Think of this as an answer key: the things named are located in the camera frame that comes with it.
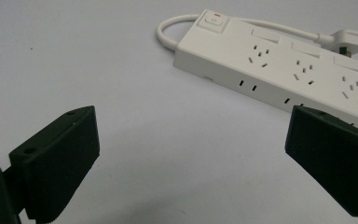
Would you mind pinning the white power strip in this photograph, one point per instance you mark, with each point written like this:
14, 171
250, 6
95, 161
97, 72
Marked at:
279, 68

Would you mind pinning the white power plug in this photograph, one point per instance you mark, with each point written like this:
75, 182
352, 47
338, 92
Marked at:
349, 40

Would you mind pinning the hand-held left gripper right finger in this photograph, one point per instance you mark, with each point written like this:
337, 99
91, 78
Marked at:
332, 158

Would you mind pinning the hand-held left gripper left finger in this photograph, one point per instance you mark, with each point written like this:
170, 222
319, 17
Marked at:
59, 161

